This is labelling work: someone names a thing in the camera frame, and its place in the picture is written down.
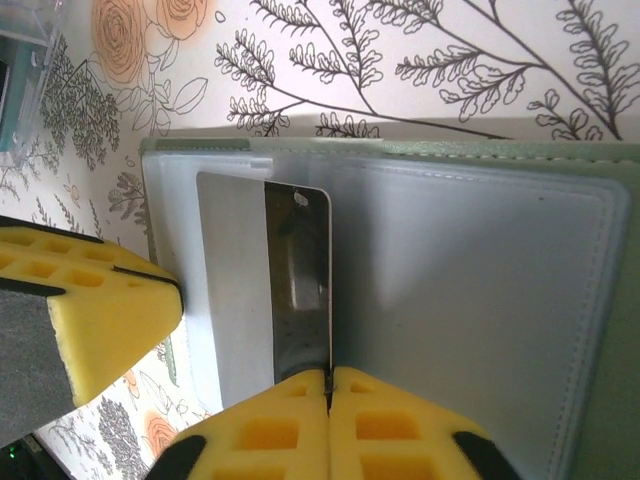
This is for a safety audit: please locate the silver credit card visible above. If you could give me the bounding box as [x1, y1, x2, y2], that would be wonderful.
[195, 170, 335, 402]

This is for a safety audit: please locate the green card holder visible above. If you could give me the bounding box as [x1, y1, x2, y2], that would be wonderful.
[138, 135, 640, 480]

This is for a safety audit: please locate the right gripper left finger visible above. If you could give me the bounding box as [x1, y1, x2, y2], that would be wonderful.
[158, 367, 331, 480]

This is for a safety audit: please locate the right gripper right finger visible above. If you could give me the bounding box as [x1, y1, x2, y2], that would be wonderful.
[329, 366, 522, 480]

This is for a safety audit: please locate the clear plastic card box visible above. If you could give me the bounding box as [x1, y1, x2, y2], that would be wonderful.
[0, 0, 70, 167]

